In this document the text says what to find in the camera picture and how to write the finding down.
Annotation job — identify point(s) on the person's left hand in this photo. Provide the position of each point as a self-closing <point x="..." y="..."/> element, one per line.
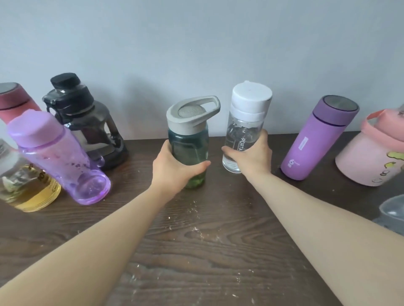
<point x="172" y="173"/>

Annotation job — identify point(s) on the person's right hand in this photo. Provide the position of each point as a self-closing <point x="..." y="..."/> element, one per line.
<point x="254" y="159"/>

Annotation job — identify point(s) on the person's right thumb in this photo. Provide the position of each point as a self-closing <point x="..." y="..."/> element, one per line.
<point x="232" y="152"/>

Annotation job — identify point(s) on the person's left thumb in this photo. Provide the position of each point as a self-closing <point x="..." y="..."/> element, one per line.
<point x="197" y="168"/>

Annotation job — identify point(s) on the clear bottle with white lid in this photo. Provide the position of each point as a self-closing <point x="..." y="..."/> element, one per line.
<point x="244" y="119"/>

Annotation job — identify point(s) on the green bottle with grey lid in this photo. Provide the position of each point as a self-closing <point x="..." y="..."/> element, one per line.
<point x="188" y="132"/>

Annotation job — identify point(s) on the person's left forearm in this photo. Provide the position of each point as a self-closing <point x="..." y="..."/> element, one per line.
<point x="80" y="246"/>

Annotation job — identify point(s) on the person's right forearm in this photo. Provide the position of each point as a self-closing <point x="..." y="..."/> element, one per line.
<point x="325" y="230"/>

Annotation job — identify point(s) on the purple thermos flask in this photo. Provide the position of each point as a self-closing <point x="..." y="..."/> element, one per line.
<point x="315" y="135"/>

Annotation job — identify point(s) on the black smoky water jug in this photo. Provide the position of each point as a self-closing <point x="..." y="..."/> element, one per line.
<point x="83" y="116"/>

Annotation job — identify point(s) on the pink jug with cartoon print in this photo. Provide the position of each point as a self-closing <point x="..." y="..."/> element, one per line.
<point x="369" y="151"/>

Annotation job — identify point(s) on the purple translucent plastic bottle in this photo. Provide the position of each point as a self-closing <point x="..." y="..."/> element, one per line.
<point x="58" y="154"/>

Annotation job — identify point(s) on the yellow translucent bottle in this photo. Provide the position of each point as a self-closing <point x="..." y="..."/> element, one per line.
<point x="26" y="186"/>

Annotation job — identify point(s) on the grey translucent container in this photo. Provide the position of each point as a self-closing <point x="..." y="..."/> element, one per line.
<point x="393" y="214"/>

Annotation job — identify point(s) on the red thermos flask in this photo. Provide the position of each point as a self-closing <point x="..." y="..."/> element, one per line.
<point x="14" y="101"/>

